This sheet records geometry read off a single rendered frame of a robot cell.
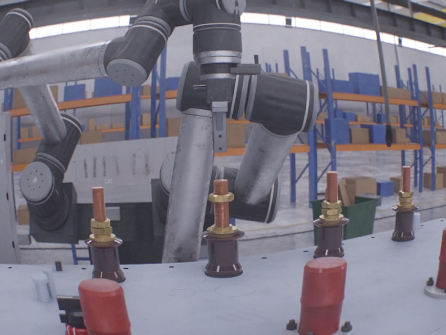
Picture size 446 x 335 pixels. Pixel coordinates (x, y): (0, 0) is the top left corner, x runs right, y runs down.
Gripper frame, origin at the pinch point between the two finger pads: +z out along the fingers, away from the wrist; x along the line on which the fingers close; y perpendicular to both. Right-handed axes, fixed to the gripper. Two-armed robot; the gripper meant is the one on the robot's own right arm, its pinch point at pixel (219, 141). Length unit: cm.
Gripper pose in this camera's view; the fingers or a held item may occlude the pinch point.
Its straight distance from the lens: 116.0
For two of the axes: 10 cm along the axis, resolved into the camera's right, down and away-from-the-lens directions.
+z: 0.3, 9.9, 1.1
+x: 0.5, 1.1, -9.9
